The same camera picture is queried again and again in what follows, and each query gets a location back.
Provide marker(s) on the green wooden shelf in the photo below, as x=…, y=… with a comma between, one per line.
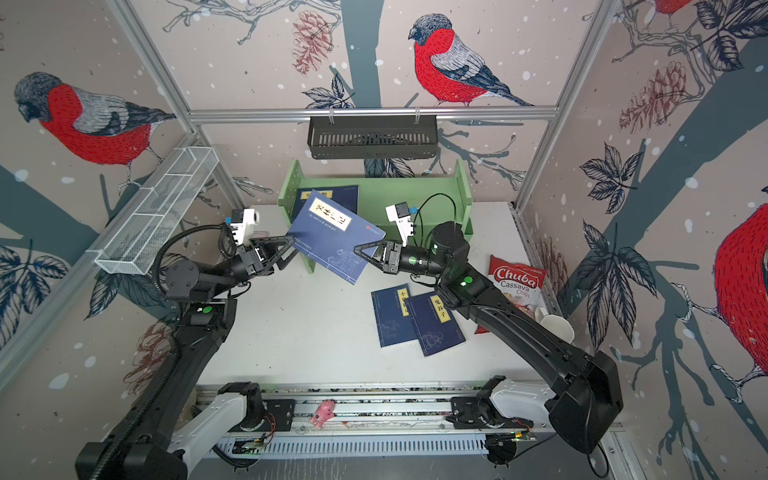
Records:
x=440, y=198

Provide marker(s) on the red Chuba chips bag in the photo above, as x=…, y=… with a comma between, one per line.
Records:
x=520, y=283

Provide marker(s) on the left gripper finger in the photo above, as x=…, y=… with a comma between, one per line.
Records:
x=274, y=243
x=280, y=256

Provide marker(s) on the white mesh wall tray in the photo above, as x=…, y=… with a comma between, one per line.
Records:
x=133, y=248

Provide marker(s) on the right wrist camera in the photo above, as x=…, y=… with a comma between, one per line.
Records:
x=401, y=215

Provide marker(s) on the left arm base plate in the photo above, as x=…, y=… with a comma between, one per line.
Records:
x=277, y=415

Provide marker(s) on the pink pig toy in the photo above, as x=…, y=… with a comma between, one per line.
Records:
x=323, y=413

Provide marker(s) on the navy booklet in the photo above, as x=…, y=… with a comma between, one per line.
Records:
x=327, y=234
x=346, y=196
x=436, y=328
x=393, y=320

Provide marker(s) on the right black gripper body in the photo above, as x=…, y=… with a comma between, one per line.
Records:
x=396, y=269

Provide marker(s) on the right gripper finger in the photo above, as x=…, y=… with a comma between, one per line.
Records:
x=372, y=256
x=369, y=248

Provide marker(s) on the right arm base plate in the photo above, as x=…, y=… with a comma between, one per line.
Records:
x=476, y=413

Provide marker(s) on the black hanging wire basket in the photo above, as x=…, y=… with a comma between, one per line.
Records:
x=373, y=137

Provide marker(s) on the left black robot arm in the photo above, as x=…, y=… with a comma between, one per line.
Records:
x=145, y=444

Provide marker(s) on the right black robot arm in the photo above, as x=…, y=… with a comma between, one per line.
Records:
x=586, y=394

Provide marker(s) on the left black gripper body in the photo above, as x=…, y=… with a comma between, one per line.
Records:
x=247, y=262

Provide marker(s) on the aluminium mounting rail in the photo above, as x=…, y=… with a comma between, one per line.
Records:
x=396, y=408

